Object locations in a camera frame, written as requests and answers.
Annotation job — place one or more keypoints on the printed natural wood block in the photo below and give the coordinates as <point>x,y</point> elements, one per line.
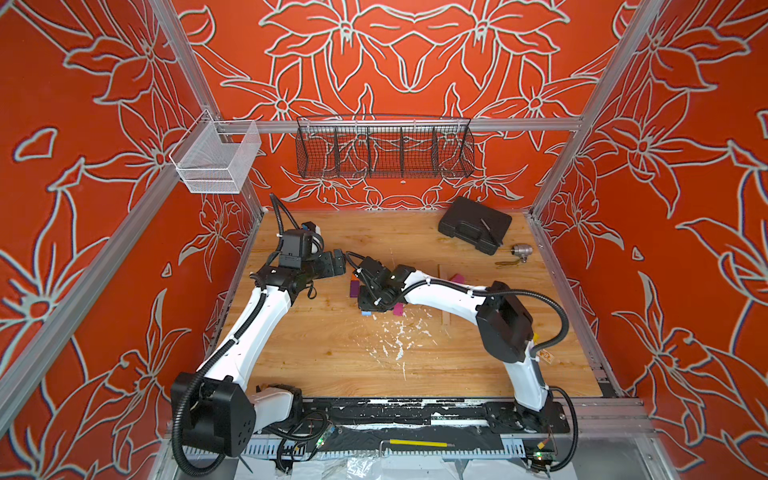
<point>545,356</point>

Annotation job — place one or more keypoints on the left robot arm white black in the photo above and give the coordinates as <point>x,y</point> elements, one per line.
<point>213,418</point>

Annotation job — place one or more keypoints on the black wire wall basket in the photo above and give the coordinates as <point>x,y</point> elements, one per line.
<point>384,146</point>

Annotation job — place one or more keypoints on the white mesh wall basket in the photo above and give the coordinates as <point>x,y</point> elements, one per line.
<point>214,156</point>

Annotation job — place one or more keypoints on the black plastic tool case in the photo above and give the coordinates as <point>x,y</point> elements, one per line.
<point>474,223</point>

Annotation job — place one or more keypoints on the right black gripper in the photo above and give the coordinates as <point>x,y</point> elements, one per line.
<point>365,298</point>

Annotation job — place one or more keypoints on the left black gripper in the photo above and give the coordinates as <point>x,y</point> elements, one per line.
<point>339,259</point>

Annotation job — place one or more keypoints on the yellow pencil on rail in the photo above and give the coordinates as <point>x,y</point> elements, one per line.
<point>417,443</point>

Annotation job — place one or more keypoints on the purple building block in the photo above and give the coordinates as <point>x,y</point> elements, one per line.
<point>354,289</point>

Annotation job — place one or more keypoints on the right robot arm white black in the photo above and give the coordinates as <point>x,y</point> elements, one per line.
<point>504,324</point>

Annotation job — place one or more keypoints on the small silver metal fitting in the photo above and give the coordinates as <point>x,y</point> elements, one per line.
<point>522,251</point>

